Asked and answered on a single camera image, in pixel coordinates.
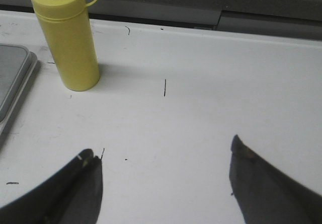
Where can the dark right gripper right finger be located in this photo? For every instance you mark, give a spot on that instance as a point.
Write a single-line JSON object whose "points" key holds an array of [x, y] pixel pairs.
{"points": [[265, 194]]}

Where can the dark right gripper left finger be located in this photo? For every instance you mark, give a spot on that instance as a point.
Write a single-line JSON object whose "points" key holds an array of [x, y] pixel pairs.
{"points": [[72, 195]]}

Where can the yellow squeeze bottle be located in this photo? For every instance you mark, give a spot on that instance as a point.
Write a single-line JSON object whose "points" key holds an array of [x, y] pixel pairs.
{"points": [[66, 27]]}

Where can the silver electronic kitchen scale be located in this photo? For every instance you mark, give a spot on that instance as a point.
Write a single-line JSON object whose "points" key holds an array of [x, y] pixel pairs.
{"points": [[18, 65]]}

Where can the grey stone counter shelf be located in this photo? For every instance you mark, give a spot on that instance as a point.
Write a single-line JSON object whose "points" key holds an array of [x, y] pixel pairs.
{"points": [[288, 18]]}

